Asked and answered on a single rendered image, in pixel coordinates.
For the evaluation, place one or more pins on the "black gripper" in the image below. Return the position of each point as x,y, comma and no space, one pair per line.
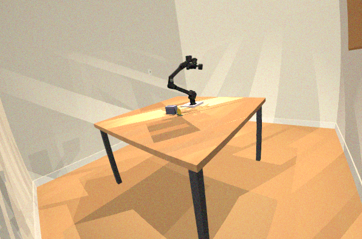
195,66

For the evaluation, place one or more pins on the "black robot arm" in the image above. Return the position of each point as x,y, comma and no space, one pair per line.
186,64

